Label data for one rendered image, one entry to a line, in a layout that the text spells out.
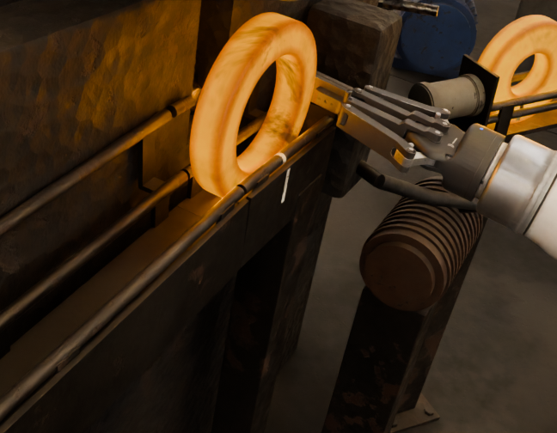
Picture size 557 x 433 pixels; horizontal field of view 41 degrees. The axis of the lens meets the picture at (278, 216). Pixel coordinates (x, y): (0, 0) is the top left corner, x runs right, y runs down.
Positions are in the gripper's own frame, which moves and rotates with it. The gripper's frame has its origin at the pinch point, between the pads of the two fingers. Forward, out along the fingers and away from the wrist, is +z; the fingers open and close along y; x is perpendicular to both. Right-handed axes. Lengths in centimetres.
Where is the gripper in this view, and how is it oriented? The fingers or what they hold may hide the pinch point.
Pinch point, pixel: (319, 88)
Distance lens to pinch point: 83.9
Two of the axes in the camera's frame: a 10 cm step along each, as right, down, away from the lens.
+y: 4.7, -4.4, 7.7
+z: -8.5, -4.6, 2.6
